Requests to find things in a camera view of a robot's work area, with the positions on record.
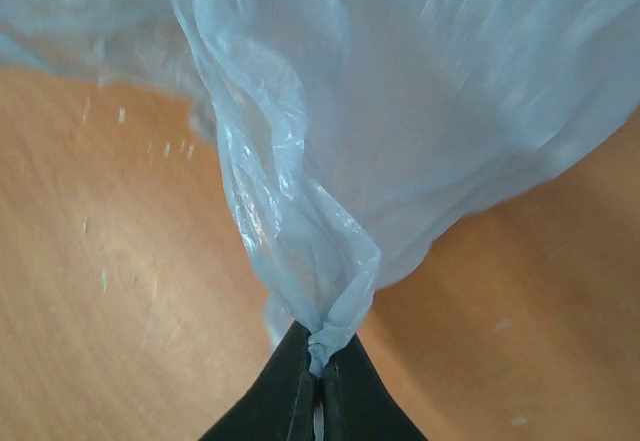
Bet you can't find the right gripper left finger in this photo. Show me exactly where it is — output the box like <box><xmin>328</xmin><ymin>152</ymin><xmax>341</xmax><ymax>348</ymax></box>
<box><xmin>201</xmin><ymin>322</ymin><xmax>318</xmax><ymax>441</ymax></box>

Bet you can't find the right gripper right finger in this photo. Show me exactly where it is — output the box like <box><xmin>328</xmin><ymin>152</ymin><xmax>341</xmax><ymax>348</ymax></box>
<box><xmin>322</xmin><ymin>337</ymin><xmax>425</xmax><ymax>441</ymax></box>

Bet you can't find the translucent blue trash bag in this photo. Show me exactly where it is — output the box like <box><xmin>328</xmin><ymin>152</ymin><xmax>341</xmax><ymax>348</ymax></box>
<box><xmin>1</xmin><ymin>0</ymin><xmax>639</xmax><ymax>373</ymax></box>

